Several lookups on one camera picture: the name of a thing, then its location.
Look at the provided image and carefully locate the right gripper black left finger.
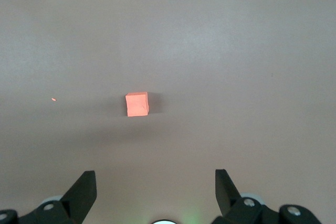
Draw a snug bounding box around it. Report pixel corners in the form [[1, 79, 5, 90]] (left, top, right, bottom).
[[0, 170, 98, 224]]

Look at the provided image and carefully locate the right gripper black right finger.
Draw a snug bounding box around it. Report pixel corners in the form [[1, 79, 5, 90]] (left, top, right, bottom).
[[211, 168, 322, 224]]

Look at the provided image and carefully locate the orange foam block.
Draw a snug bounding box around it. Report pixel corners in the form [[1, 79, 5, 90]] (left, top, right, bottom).
[[125, 91, 150, 118]]

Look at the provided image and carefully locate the brown table mat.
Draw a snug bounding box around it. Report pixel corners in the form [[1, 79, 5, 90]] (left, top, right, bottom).
[[0, 0, 336, 224]]

